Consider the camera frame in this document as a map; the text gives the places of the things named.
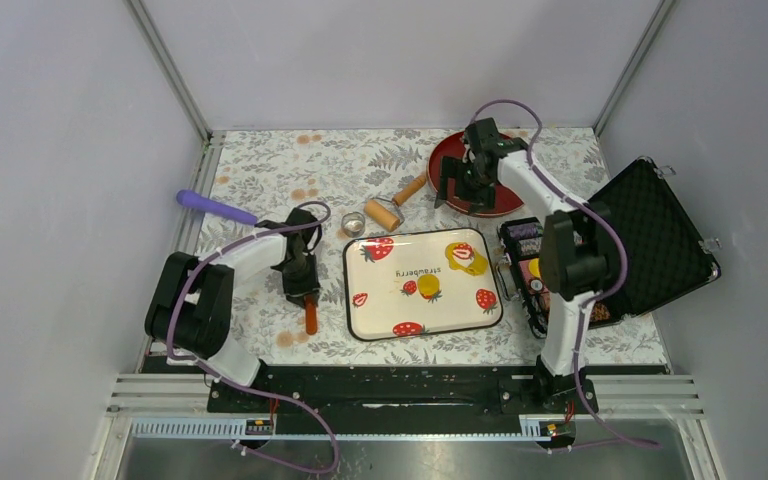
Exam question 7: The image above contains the yellow dough lump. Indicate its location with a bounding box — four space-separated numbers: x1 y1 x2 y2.
416 274 442 302

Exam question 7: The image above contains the purple cable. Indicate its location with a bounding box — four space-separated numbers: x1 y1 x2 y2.
468 99 664 453
165 200 342 477

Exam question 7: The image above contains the floral table mat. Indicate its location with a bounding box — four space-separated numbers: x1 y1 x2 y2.
206 127 668 366

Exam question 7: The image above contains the metal ring cutter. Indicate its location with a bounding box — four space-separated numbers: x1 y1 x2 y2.
341 211 366 238

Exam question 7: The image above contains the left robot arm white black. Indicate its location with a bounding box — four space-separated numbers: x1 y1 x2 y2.
144 205 322 411

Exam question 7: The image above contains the strawberry print tray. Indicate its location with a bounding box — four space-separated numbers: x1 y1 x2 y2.
342 228 504 342

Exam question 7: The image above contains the black foam-lined case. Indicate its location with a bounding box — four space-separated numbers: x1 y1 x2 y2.
498 157 721 339

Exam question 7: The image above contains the yellow dough disc in case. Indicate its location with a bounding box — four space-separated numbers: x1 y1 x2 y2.
528 258 542 278

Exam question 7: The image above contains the wooden dough roller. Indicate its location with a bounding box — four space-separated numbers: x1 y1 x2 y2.
363 173 427 232

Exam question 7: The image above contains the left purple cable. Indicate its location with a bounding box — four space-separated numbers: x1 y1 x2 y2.
165 200 342 477

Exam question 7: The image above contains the orange handle metal scraper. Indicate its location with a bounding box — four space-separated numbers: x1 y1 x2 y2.
304 294 318 336

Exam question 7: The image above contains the red round plate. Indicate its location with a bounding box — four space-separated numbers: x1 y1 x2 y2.
426 131 525 218

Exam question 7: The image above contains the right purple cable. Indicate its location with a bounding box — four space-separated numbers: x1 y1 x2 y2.
468 99 664 453

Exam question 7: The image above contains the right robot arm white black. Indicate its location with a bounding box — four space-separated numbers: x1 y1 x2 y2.
428 118 628 412

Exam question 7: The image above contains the purple handle tool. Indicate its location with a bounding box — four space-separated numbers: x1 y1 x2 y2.
175 189 258 226

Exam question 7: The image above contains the yellow dough scrap strip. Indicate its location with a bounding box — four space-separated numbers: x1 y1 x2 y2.
444 242 489 276

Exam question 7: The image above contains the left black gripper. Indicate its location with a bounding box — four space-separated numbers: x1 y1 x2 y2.
279 251 322 308

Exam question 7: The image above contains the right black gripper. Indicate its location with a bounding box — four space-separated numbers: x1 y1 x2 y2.
434 156 497 216

